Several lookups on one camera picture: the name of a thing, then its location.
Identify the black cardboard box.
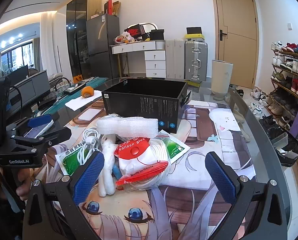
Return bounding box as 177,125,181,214
101,78,191,135

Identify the white paper napkin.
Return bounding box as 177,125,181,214
65,89,103,111

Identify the white drawer unit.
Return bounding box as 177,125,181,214
144,51,167,78

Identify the white phone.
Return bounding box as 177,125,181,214
24,121,55,140

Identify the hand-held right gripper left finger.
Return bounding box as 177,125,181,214
22,151,109,240

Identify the wooden door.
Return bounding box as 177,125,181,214
210,0,259,89

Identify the white charging cable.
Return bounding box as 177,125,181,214
80,127,106,167

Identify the red and white tubing bag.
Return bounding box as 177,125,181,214
113,136,171,190

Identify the patterned rug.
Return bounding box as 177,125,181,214
188,80,214,100

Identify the white desk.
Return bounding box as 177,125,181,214
109,40,166,78

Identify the white cylindrical bin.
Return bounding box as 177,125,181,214
211,59,233,101

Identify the teal table mat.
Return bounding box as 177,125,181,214
37,76,109,117

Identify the beige suitcase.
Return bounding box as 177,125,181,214
165,39,186,79

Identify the black trash bag bin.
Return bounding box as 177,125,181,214
260,120,298,167

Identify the black tray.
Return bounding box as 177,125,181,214
64,82,86,96

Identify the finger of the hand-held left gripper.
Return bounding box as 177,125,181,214
12,114,55,138
10,127,73,155

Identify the orange fruit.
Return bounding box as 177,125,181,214
81,86,94,98

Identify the person's left hand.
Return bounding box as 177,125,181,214
0,172,32,202

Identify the black computer monitor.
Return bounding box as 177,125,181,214
9,70,51,108

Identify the yellow and black box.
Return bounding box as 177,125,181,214
185,27,205,42

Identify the green medicine packet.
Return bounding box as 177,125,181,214
55,144,91,176
160,131,190,165

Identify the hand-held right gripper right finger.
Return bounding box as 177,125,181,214
205,152,289,240

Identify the silver suitcase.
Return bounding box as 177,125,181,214
184,41,208,82

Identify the white foam piece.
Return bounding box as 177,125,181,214
96,116,159,140

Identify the dark cloth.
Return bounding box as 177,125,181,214
257,115,277,130

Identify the pile of white sneakers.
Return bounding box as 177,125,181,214
235,85,272,120

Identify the tall black cabinet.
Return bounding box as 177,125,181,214
66,0,102,80

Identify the black bag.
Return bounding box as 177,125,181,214
149,29,165,41

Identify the grey refrigerator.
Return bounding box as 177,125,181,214
86,14,120,79

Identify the plastic bag of snacks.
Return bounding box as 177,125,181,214
115,32,135,44

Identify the printed cartoon table mat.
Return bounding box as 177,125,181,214
43,97,258,240

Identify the wicker chair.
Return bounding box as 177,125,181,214
49,73,72,90

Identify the white plush toy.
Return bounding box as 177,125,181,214
98,132,123,197

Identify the red and black shoe box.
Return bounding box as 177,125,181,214
124,24,146,37

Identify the white curtain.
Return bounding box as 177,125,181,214
40,12,55,73

